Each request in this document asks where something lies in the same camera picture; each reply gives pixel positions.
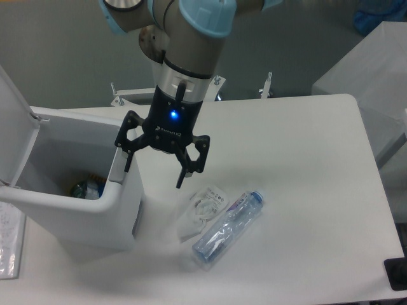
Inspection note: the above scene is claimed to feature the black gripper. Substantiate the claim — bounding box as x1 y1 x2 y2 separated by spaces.
114 85 211 189

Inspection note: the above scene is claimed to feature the white plastic trash can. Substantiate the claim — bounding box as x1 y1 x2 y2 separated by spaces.
1 72 144 250

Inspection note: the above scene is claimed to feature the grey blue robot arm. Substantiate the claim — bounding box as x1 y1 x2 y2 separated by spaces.
99 1 277 180

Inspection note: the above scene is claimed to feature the trash inside can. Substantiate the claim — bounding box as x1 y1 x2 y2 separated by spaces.
69 174 107 200

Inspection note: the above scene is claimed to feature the packaged white face mask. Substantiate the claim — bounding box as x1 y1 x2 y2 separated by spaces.
176 185 229 242

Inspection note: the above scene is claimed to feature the clear plastic water bottle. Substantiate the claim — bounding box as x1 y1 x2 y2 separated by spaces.
192 190 264 264

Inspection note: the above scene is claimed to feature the white side table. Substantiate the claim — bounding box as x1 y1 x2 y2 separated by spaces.
312 22 406 168

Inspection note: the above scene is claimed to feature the blue plastic bag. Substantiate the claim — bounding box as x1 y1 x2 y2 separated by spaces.
352 1 406 36

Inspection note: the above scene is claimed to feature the black device at edge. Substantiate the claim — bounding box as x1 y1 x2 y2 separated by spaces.
384 257 406 291

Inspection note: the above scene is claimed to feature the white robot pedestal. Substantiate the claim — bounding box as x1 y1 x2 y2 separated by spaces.
109 25 226 107

